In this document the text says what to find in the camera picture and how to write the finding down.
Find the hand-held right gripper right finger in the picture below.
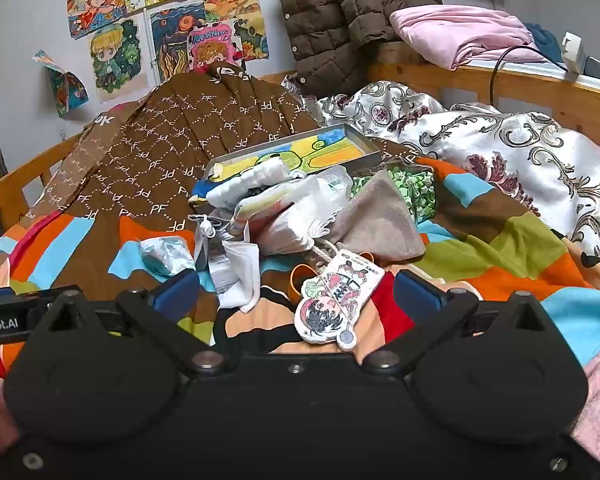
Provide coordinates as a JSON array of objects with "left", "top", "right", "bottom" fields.
[{"left": 362, "top": 269, "right": 551, "bottom": 376}]

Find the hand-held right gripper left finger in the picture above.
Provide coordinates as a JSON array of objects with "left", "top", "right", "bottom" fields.
[{"left": 45, "top": 269, "right": 228, "bottom": 376}]

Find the light blue mask packet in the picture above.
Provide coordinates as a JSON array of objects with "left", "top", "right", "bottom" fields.
[{"left": 137, "top": 236, "right": 196, "bottom": 281}]

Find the grey-brown drawstring pouch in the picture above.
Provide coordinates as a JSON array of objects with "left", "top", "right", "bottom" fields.
[{"left": 325, "top": 167, "right": 427, "bottom": 263}]

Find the green patterned cloth bag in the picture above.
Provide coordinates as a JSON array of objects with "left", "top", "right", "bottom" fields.
[{"left": 350, "top": 157, "right": 438, "bottom": 226}]

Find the striped colourful cloth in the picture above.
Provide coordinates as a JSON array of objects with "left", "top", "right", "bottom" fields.
[{"left": 232, "top": 180, "right": 331, "bottom": 241}]

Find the metal tray with colourful lining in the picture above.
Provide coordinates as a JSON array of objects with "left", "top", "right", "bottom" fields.
[{"left": 200, "top": 122, "right": 383, "bottom": 186}]

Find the flat cartoon figure plush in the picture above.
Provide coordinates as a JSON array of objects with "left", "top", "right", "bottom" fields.
[{"left": 294, "top": 250, "right": 386, "bottom": 351}]

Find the colourful patchwork blanket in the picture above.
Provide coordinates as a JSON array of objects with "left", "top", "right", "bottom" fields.
[{"left": 0, "top": 155, "right": 600, "bottom": 376}]

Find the white plastic bag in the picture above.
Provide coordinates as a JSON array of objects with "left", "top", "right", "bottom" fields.
[{"left": 257, "top": 165, "right": 353, "bottom": 256}]

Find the brown patterned quilt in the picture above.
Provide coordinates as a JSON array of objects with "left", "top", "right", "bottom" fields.
[{"left": 27, "top": 62, "right": 421, "bottom": 241}]

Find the white floral satin quilt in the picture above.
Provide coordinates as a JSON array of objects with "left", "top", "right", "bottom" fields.
[{"left": 282, "top": 75, "right": 600, "bottom": 266}]

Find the crumpled loose paper drawing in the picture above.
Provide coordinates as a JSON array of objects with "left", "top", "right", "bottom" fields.
[{"left": 32, "top": 50, "right": 88, "bottom": 118}]

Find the white bed sheet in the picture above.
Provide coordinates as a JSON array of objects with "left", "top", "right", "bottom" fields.
[{"left": 472, "top": 57, "right": 600, "bottom": 93}]

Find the pink folded blanket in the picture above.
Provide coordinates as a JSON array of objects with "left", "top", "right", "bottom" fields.
[{"left": 389, "top": 4, "right": 548, "bottom": 72}]

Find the blue garment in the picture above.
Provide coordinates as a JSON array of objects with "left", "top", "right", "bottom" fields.
[{"left": 522, "top": 22, "right": 563, "bottom": 63}]

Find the white power adapter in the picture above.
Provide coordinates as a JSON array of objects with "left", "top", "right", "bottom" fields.
[{"left": 560, "top": 31, "right": 588, "bottom": 73}]

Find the brown puffer jacket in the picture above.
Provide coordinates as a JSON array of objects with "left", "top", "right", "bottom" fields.
[{"left": 278, "top": 0, "right": 443, "bottom": 98}]

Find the black cable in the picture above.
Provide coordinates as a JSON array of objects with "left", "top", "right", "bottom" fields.
[{"left": 489, "top": 45, "right": 571, "bottom": 103}]

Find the wooden bed frame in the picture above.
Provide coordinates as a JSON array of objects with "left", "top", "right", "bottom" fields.
[{"left": 0, "top": 40, "right": 600, "bottom": 271}]

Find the group of colourful wall drawings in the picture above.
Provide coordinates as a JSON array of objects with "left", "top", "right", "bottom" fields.
[{"left": 66, "top": 0, "right": 291, "bottom": 103}]

